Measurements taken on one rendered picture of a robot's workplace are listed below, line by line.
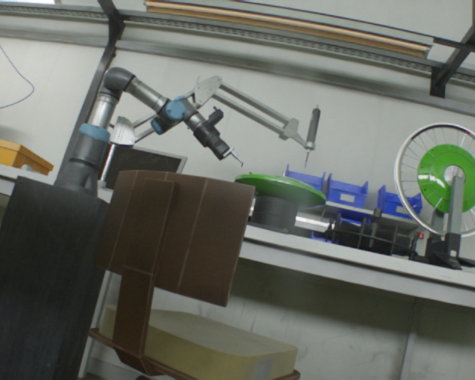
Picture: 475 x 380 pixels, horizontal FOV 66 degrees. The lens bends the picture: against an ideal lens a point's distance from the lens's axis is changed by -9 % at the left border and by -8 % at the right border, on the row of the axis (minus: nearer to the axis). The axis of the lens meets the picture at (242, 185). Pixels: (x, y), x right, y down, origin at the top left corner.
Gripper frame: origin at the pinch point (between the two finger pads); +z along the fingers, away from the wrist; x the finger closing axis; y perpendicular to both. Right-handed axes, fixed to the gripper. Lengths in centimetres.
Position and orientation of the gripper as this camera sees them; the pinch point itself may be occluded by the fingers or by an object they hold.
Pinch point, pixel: (243, 163)
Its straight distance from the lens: 133.5
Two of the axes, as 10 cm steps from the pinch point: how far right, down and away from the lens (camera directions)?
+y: -7.5, 6.4, -1.8
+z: 6.6, 7.4, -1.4
